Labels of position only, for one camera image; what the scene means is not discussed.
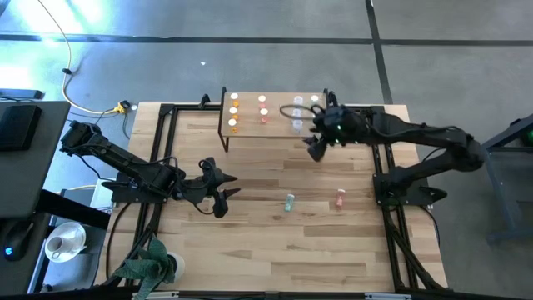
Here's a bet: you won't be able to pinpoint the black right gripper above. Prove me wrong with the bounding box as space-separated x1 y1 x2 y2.
302 103 374 163

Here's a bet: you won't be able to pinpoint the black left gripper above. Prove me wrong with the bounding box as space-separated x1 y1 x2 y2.
181 156 242 220

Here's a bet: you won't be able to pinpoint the wooden shelf black metal legs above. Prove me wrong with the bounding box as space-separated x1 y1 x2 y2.
217 86 333 154

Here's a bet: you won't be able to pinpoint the white plant pot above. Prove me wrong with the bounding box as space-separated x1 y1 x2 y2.
165 252 187 283

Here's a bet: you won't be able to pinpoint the green leafy plant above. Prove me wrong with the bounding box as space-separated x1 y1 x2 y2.
112 235 178 300

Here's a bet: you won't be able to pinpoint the white box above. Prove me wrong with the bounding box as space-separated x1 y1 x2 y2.
62 178 116 212

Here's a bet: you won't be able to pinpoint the grey metal stand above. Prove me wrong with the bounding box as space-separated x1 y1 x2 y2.
460 112 533 245

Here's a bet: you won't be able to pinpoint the white cup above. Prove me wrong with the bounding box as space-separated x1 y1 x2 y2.
44 235 70 260

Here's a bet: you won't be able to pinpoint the dark grey desk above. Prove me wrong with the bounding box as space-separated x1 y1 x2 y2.
0 99 112 295

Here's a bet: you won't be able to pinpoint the black rectangular pad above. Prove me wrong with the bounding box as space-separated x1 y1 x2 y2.
0 103 43 153

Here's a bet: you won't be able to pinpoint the black flat bar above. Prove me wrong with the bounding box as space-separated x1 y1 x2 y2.
0 87 44 101

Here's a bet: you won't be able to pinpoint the black aluminium table frame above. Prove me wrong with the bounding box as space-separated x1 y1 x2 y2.
99 102 451 295

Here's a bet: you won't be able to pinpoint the thin black floor cable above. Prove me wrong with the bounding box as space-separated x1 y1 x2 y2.
65 108 131 141

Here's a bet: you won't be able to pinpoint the silver frame bracket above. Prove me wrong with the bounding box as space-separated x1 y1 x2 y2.
132 290 180 300
364 292 412 300

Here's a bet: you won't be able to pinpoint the yellow floor cable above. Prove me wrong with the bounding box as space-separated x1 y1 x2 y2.
36 0 117 116

